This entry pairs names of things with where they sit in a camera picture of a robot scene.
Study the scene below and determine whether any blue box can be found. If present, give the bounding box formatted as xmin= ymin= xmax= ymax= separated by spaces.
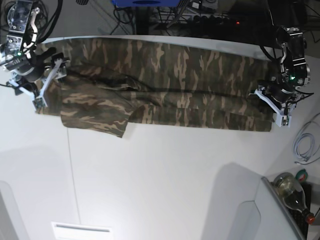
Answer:
xmin=111 ymin=0 xmax=180 ymax=8

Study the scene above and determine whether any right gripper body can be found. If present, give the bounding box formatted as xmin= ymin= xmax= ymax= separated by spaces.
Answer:
xmin=4 ymin=47 xmax=70 ymax=109

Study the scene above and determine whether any clear plastic bottle red cap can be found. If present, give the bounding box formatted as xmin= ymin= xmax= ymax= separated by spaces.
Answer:
xmin=273 ymin=172 xmax=316 ymax=225

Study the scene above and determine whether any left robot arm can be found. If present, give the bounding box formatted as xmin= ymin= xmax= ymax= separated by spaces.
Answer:
xmin=254 ymin=0 xmax=313 ymax=127

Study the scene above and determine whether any white coiled cable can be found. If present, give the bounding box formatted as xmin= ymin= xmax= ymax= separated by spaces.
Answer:
xmin=292 ymin=121 xmax=320 ymax=165

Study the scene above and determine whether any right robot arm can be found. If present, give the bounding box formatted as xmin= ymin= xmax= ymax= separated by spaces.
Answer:
xmin=0 ymin=0 xmax=69 ymax=109

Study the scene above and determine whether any black power strip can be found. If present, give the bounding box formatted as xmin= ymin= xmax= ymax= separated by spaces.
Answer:
xmin=152 ymin=12 xmax=248 ymax=26

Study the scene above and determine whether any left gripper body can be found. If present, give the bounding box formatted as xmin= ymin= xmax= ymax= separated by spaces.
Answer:
xmin=249 ymin=80 xmax=313 ymax=127

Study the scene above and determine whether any green tape roll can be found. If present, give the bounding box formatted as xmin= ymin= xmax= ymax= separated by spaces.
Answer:
xmin=295 ymin=169 xmax=309 ymax=183

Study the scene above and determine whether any camouflage t-shirt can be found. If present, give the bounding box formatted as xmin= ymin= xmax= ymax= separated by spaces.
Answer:
xmin=36 ymin=38 xmax=275 ymax=138

